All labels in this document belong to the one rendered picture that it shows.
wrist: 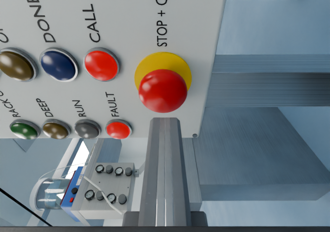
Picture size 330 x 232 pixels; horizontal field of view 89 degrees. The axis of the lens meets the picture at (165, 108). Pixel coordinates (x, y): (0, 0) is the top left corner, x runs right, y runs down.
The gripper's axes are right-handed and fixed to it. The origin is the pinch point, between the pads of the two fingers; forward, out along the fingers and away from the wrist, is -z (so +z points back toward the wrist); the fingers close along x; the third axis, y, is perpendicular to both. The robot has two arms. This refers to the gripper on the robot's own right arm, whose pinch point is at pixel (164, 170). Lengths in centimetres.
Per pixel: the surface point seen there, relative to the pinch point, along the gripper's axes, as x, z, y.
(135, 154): 113, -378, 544
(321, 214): -87, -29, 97
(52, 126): 12.3, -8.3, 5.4
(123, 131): 4.7, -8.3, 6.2
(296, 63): -18.5, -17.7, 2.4
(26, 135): 15.9, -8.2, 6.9
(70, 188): 45, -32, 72
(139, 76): 2.3, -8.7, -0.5
